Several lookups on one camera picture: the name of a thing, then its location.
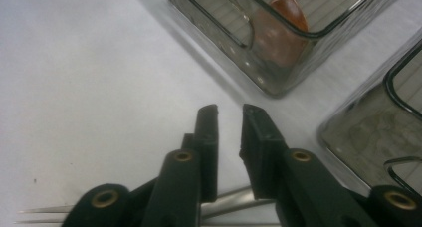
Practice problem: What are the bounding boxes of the smoky clear plastic bin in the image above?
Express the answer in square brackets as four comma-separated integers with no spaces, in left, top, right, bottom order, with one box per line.
[163,0,412,99]
[316,27,422,198]

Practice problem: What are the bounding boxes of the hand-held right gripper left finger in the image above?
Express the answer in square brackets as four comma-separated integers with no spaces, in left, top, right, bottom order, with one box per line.
[140,103,220,227]

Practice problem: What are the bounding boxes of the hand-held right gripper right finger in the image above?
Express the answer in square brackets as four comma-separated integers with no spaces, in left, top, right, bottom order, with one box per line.
[239,103,379,227]

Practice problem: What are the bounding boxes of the metal fork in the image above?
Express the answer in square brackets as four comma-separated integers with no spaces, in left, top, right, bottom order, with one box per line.
[14,185,277,225]

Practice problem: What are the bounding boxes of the brown wooden spoon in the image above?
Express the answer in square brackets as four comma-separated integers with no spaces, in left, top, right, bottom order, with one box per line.
[257,0,311,69]

